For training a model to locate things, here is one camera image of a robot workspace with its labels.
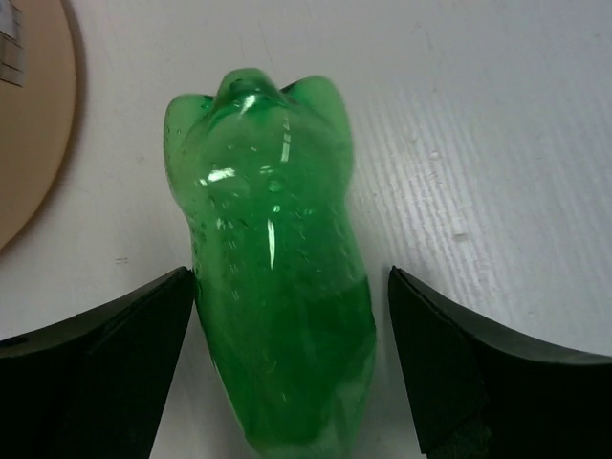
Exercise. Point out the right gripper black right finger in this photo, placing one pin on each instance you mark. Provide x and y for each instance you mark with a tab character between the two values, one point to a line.
479	389

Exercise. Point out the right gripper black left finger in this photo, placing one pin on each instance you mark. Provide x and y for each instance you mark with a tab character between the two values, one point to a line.
95	385

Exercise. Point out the green plastic bottle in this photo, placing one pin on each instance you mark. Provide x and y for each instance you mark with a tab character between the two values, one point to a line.
261	174

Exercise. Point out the orange bin with grey rim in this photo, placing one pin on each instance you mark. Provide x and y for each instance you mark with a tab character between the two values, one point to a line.
41	93

